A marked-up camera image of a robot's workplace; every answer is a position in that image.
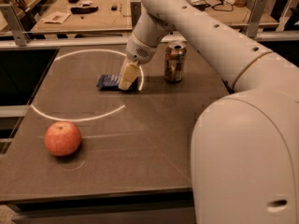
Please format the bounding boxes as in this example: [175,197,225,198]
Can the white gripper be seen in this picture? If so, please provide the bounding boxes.
[119,33,157,91]

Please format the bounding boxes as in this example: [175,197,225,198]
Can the dark blue rxbar wrapper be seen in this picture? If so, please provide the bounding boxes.
[95,74,139,91]

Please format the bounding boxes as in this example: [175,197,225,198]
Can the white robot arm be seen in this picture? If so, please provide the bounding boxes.
[120,0,299,224]

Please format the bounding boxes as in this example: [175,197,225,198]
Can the red apple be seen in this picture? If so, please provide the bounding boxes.
[44,121,81,157]

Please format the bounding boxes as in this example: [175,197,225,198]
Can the orange soda can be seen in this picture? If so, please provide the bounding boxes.
[164,41,187,83]

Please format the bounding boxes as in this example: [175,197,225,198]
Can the small black cube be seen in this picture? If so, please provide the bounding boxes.
[111,5,118,10]

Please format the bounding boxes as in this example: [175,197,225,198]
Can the black flat tool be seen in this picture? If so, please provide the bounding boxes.
[70,7,98,15]

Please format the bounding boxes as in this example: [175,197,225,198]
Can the wooden back table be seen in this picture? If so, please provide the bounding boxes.
[31,0,278,35]

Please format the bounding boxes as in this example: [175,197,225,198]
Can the tan paper envelope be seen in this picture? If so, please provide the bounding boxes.
[42,11,70,24]

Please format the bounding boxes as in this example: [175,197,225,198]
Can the black power adapter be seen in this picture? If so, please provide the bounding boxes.
[192,2,210,10]

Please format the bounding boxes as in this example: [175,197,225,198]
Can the middle metal bracket post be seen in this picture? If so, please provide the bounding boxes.
[130,1,141,28]

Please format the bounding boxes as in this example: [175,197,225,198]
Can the metal bracket post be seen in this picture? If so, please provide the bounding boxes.
[130,1,141,28]
[244,0,267,38]
[0,4,30,47]

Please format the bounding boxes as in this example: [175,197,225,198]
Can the black cable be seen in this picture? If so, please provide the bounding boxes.
[188,0,235,13]

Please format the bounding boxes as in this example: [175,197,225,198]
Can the left metal bracket post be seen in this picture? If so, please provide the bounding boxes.
[0,4,30,47]

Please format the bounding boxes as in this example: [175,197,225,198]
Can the right metal bracket post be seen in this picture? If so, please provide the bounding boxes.
[244,0,267,38]

